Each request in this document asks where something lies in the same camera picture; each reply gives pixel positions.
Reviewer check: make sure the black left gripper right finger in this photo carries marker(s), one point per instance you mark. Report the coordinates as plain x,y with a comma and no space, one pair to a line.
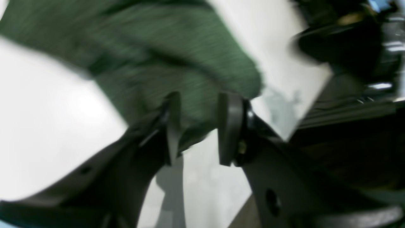
289,189

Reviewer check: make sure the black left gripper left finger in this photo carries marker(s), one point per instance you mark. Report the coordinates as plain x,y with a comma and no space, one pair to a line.
108,189

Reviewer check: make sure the dark green long-sleeve shirt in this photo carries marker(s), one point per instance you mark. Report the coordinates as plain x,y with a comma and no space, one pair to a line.
139,51

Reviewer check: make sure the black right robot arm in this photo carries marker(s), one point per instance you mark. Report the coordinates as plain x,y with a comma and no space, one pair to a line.
361,40

